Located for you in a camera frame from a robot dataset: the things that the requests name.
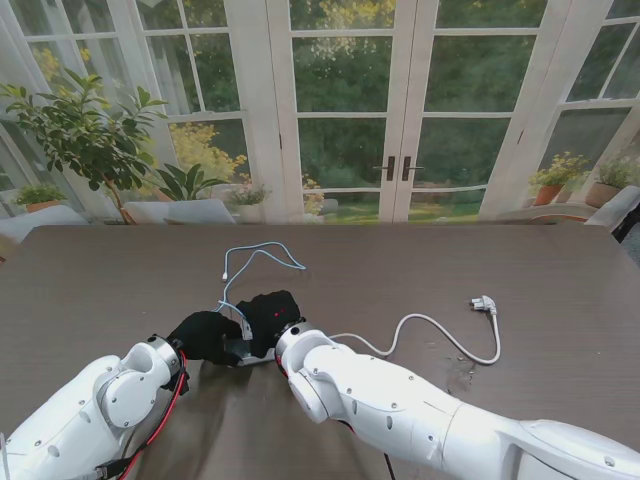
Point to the printed garden window backdrop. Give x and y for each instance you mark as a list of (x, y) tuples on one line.
[(350, 75)]

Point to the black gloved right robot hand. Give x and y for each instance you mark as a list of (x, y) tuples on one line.
[(272, 315)]

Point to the white power strip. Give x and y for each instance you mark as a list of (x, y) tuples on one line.
[(247, 357)]

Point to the dark object beside backdrop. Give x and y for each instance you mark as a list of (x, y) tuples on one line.
[(629, 220)]

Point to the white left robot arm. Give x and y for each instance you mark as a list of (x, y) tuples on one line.
[(85, 415)]

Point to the grey USB wall charger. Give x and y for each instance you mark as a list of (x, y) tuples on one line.
[(246, 330)]

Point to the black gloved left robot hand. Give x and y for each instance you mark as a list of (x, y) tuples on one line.
[(205, 335)]

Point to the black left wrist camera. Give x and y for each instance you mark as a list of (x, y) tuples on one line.
[(184, 382)]

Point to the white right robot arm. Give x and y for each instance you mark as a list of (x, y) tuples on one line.
[(425, 410)]

